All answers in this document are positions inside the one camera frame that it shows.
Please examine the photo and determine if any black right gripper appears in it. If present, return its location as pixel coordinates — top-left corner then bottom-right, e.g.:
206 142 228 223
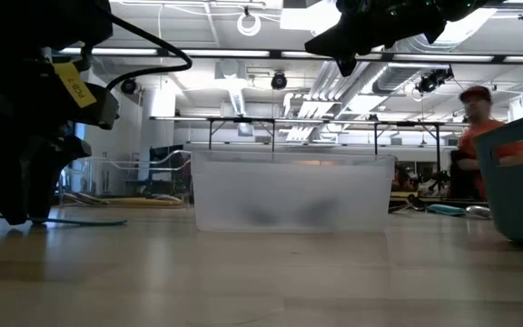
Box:
305 0 447 77

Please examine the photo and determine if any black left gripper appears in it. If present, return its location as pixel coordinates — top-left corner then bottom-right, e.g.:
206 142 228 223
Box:
0 58 93 227

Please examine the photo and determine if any orange handled spoon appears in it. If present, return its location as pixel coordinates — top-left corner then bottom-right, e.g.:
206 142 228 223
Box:
105 194 183 208

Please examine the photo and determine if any black ceiling light cluster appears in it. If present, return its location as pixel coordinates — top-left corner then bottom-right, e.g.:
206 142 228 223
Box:
415 66 455 95

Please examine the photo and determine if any clear plastic container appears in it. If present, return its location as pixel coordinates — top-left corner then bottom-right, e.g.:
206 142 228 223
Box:
61 148 194 209

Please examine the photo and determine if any yellow label tag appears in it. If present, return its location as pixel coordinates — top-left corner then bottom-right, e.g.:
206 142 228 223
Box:
53 61 98 110

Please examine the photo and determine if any long linear ceiling light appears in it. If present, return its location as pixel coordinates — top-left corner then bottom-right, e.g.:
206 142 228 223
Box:
59 45 523 64

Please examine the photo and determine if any black monitor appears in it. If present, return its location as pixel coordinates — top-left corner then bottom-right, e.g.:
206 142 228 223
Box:
148 144 185 172

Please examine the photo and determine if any frosted plastic bin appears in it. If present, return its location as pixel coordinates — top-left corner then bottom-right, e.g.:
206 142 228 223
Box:
192 149 396 234

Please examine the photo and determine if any black table clamp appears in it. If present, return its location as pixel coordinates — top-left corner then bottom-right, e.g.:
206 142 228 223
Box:
407 193 427 213

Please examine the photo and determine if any ribbed silver duct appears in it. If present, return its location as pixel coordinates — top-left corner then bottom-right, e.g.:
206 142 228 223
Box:
370 63 429 95

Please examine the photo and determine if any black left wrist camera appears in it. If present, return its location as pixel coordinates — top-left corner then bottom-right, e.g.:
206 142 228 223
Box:
79 83 121 132

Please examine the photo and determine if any white coiled cable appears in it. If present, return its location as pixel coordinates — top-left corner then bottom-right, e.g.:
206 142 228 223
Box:
235 12 263 38

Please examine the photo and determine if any white air duct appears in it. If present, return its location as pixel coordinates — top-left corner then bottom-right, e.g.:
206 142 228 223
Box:
214 58 250 117

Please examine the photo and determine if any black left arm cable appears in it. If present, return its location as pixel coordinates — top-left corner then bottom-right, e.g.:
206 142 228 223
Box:
91 7 193 92

